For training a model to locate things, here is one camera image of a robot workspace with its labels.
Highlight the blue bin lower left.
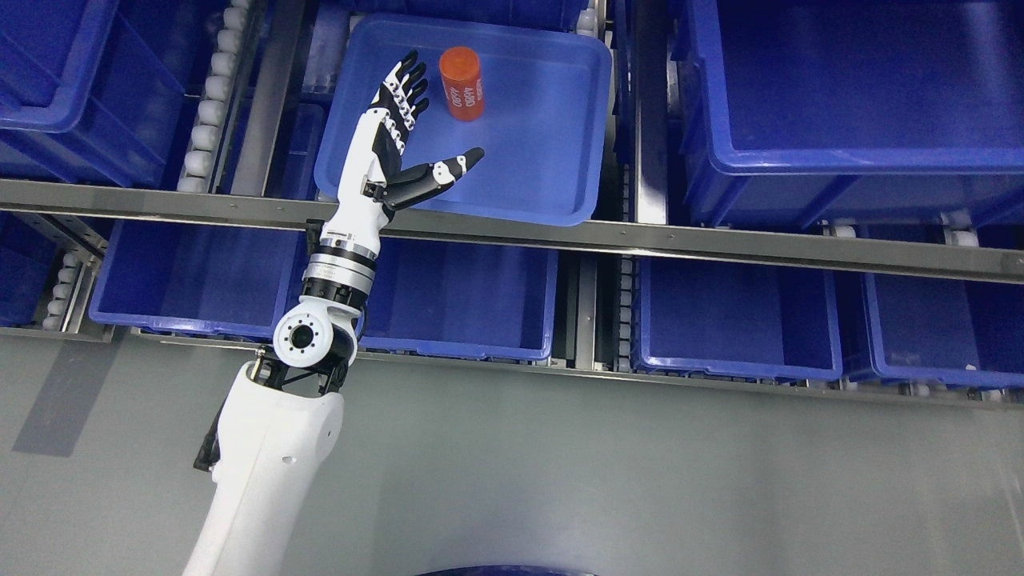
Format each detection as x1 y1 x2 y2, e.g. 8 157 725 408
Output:
89 220 558 361

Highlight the white roller track left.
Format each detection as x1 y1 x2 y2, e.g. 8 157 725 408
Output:
175 1 257 194

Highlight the metal shelf rack frame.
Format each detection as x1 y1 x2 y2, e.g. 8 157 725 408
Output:
2 2 1022 397

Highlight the orange cylindrical capacitor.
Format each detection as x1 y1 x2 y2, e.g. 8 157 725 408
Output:
438 45 486 122

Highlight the blue bin far left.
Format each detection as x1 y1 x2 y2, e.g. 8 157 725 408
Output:
1 212 58 327

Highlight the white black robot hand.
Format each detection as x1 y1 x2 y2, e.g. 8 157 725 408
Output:
321 50 486 258

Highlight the blue bin lower middle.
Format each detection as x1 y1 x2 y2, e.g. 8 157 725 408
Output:
630 258 842 382

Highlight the large blue bin top right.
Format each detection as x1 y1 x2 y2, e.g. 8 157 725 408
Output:
673 1 1023 229

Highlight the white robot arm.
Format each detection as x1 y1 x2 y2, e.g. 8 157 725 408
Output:
184 239 381 575

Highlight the blue bin top left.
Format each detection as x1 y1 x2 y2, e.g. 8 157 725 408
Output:
1 1 224 187

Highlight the blue bin lower right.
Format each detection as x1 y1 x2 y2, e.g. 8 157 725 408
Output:
835 273 1023 390

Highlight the blue shallow tray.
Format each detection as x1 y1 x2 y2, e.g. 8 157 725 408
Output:
314 14 612 227

